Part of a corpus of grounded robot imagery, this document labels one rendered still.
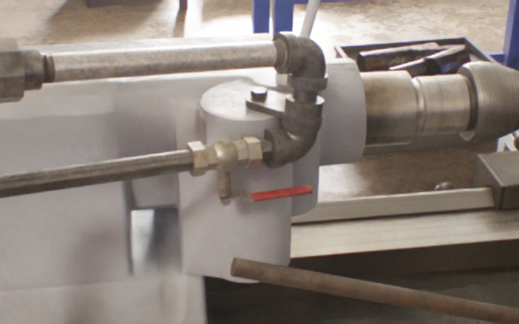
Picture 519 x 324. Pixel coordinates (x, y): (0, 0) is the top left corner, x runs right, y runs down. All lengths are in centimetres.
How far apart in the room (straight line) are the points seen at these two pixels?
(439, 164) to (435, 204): 186
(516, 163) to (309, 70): 64
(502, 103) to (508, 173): 36
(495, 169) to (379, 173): 175
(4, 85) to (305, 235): 64
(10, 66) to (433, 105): 47
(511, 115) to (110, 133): 42
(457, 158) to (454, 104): 224
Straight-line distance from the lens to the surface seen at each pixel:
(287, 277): 77
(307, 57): 72
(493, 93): 93
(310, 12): 83
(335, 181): 296
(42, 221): 85
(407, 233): 120
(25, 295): 87
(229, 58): 69
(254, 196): 76
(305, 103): 74
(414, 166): 308
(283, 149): 74
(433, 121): 93
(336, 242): 117
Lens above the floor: 149
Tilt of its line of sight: 29 degrees down
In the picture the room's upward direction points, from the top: straight up
